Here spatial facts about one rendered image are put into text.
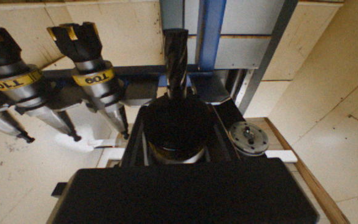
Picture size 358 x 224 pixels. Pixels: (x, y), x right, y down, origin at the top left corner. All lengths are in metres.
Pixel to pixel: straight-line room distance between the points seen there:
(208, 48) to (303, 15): 1.33
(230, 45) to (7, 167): 1.16
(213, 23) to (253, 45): 0.65
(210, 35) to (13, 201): 0.94
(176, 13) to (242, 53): 0.41
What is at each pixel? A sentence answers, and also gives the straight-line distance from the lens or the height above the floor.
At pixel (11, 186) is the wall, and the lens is 0.91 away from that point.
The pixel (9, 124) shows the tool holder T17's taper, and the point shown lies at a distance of 0.38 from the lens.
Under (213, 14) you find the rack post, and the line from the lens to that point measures 0.21.
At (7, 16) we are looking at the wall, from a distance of 0.98.
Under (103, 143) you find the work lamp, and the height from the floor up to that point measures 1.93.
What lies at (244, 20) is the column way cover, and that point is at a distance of 0.79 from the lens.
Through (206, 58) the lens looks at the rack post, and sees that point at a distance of 0.22.
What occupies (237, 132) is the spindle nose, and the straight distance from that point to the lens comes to 0.56.
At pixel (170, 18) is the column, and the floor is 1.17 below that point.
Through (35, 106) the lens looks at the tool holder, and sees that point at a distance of 0.27.
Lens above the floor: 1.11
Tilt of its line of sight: 43 degrees up
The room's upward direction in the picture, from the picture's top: 180 degrees clockwise
